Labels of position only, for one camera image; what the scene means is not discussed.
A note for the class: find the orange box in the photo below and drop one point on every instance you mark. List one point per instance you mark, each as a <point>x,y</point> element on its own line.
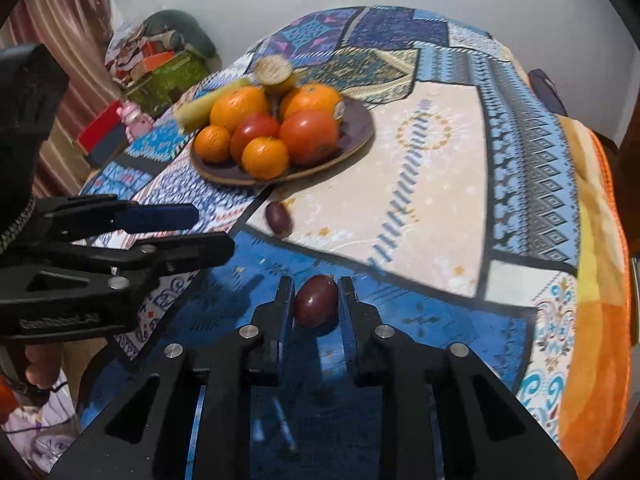
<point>157,57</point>

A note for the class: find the grey-green pillow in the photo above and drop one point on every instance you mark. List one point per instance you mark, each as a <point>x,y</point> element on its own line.
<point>185,27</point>

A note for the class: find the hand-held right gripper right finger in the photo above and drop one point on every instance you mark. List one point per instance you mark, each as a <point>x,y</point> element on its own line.
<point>347,310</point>

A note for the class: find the dark grey bag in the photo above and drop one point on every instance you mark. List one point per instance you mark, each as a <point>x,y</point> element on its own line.
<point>547,91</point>

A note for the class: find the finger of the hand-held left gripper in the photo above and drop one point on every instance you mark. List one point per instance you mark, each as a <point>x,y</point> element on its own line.
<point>200,252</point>
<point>160,216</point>

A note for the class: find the red tomato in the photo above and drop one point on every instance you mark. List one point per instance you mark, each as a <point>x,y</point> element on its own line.
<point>310,137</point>
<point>252,130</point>

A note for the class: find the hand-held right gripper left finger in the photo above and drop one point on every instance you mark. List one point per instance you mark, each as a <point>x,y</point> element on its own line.
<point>285,310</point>

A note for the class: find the brown round plate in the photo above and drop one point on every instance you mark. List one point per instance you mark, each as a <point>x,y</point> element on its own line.
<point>350,135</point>

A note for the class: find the pink toy figure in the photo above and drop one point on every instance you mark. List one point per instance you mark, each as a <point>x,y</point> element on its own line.
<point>135,119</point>

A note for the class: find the small orange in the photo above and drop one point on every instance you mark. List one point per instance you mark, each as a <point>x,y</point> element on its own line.
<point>212,144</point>
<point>265,158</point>

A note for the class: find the red box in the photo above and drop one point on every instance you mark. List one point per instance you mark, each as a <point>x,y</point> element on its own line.
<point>100,130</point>

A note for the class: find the striped brown curtain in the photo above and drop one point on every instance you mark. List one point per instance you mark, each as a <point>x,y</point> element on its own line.
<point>75,20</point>

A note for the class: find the dark purple plum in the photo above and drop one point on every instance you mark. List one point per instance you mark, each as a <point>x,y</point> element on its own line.
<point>315,302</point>
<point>277,217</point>

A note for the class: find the blue patchwork blanket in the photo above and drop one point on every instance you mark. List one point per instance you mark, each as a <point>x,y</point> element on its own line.
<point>450,185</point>

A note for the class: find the large orange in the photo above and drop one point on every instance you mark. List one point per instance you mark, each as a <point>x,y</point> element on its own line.
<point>312,100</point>
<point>239,107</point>

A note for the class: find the person's left hand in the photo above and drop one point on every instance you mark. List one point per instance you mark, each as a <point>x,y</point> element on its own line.
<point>42,362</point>

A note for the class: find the green cardboard box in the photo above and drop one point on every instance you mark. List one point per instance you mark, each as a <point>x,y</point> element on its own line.
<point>165,77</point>

